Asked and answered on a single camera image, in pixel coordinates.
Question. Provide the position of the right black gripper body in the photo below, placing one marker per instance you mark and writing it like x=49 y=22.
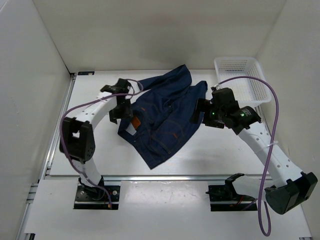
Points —
x=213 y=117

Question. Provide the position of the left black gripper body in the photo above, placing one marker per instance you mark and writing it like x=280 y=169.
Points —
x=125 y=108

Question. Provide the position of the dark blue denim trousers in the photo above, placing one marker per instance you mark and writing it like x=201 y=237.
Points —
x=161 y=125

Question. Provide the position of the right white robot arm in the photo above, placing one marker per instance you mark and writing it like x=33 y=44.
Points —
x=290 y=185

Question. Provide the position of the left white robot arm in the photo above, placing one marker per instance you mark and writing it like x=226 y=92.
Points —
x=77 y=126

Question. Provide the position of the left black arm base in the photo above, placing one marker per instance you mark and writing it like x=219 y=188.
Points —
x=92 y=198

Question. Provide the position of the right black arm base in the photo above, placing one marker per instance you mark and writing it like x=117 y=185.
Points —
x=224 y=198

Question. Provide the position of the white perforated plastic basket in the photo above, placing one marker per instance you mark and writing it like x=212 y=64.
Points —
x=247 y=91

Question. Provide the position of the aluminium rail frame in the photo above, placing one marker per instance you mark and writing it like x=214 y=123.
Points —
x=169 y=202

